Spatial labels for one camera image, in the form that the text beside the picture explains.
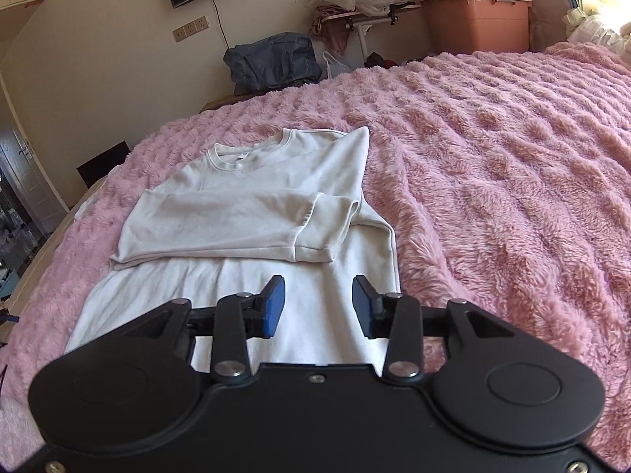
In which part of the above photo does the white ruffled fabric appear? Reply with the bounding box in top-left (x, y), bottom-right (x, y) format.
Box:
top-left (562, 9), bottom-right (630, 63)

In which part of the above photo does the white plastic bag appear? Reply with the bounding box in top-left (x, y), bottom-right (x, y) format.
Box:
top-left (322, 50), bottom-right (353, 79)

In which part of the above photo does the small folding side table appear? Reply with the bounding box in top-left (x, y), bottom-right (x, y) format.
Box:
top-left (321, 2), bottom-right (421, 62)

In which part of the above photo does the orange plastic storage bin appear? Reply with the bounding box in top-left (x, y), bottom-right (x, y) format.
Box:
top-left (419, 0), bottom-right (532, 54)

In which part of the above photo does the dark blue duffel bag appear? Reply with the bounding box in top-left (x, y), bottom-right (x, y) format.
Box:
top-left (224, 32), bottom-right (323, 95)

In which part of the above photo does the pink fluffy bed blanket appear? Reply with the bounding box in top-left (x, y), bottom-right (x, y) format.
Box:
top-left (1, 43), bottom-right (630, 469)

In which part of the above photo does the white room door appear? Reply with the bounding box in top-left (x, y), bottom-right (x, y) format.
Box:
top-left (0, 70), bottom-right (71, 235)

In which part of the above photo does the television power cable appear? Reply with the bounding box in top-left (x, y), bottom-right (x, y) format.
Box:
top-left (211, 0), bottom-right (232, 50)

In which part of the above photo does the wall power socket strip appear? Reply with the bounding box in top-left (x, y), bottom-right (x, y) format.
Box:
top-left (172, 16), bottom-right (209, 43)

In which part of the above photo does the white sweatshirt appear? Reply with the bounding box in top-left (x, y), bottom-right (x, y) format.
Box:
top-left (67, 127), bottom-right (400, 367)

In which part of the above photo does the black box beside bed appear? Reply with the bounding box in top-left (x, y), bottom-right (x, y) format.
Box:
top-left (77, 141), bottom-right (131, 188)

